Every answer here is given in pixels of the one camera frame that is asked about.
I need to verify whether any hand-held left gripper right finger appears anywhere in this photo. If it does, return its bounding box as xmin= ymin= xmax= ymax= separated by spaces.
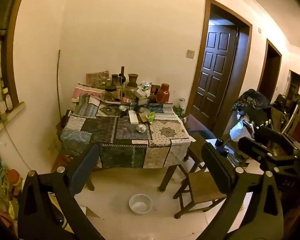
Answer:
xmin=201 ymin=142 xmax=284 ymax=240

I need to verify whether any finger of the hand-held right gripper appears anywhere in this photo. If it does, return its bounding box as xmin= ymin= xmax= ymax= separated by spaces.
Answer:
xmin=237 ymin=136 xmax=299 ymax=167
xmin=254 ymin=126 xmax=300 ymax=156

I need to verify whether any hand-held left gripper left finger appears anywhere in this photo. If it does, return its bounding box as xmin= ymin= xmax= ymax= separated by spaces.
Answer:
xmin=17 ymin=143 xmax=106 ymax=240

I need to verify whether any white plastic bowl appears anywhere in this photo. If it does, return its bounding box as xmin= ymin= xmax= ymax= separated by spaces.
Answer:
xmin=129 ymin=194 xmax=153 ymax=216

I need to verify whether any long white box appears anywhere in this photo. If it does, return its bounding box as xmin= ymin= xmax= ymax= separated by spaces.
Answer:
xmin=128 ymin=110 xmax=138 ymax=125

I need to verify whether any person's right forearm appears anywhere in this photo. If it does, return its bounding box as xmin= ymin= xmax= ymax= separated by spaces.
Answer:
xmin=283 ymin=190 xmax=300 ymax=233

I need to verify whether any olive jacket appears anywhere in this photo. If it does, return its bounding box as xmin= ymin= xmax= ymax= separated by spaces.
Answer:
xmin=271 ymin=93 xmax=300 ymax=136

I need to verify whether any white plastic bag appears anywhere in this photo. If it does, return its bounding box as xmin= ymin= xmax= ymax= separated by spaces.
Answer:
xmin=229 ymin=119 xmax=251 ymax=141

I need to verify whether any dark wooden stool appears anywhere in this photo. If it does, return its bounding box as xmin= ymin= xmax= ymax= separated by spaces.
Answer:
xmin=183 ymin=132 xmax=208 ymax=173

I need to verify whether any light wooden stool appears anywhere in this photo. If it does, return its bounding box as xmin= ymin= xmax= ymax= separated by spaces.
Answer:
xmin=173 ymin=171 xmax=228 ymax=219

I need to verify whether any dark patterned cloth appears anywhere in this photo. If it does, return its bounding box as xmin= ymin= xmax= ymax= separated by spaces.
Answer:
xmin=232 ymin=88 xmax=273 ymax=121

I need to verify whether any wooden table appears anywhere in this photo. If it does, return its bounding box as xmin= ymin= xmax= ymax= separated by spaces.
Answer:
xmin=52 ymin=94 xmax=193 ymax=193

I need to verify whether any small open doorway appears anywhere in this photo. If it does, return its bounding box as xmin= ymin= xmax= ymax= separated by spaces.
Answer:
xmin=286 ymin=70 xmax=300 ymax=98

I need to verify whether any orange-capped jar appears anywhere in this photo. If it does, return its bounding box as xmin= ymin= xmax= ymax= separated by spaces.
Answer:
xmin=6 ymin=169 xmax=23 ymax=193

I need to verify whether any dark wooden door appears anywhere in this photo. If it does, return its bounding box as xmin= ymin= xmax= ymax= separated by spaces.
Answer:
xmin=184 ymin=0 xmax=253 ymax=137
xmin=191 ymin=26 xmax=238 ymax=131

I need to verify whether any pink cardboard box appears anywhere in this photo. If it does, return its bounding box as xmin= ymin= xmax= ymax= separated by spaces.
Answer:
xmin=72 ymin=83 xmax=105 ymax=101

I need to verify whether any dark-lidded glass jar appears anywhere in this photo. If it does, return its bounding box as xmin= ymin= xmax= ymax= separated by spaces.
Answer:
xmin=104 ymin=86 xmax=117 ymax=102

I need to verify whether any red thermos jug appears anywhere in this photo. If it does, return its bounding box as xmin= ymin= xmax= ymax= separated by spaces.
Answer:
xmin=156 ymin=83 xmax=171 ymax=104

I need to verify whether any thin wooden stick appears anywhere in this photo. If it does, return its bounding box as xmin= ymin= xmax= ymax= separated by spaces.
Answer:
xmin=55 ymin=50 xmax=62 ymax=123

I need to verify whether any yellow liquid bottle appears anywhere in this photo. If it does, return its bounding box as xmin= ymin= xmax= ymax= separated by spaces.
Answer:
xmin=116 ymin=76 xmax=124 ymax=98

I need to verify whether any large glass jar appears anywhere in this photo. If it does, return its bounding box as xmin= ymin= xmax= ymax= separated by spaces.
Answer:
xmin=125 ymin=84 xmax=138 ymax=101

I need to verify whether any printed snack packet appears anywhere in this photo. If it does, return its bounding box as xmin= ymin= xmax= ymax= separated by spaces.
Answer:
xmin=86 ymin=70 xmax=109 ymax=88

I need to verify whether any brown squat bottle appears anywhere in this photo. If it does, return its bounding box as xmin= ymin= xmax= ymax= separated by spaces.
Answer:
xmin=1 ymin=87 xmax=15 ymax=113

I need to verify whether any brown ceramic vase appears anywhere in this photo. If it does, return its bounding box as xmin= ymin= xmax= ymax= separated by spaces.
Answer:
xmin=128 ymin=73 xmax=139 ymax=88

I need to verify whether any narrow brown doorway frame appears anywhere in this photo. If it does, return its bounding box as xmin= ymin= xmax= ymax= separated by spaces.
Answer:
xmin=257 ymin=38 xmax=283 ymax=103

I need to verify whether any white cable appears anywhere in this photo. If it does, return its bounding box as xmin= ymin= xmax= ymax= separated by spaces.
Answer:
xmin=0 ymin=116 xmax=32 ymax=172

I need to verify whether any brown window frame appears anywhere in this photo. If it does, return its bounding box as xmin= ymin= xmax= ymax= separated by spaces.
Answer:
xmin=0 ymin=0 xmax=31 ymax=122

